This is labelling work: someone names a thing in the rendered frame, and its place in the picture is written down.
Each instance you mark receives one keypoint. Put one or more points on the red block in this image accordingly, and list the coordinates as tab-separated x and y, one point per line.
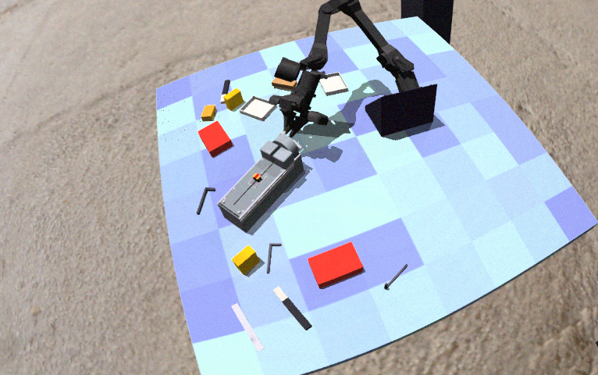
335	265
215	139

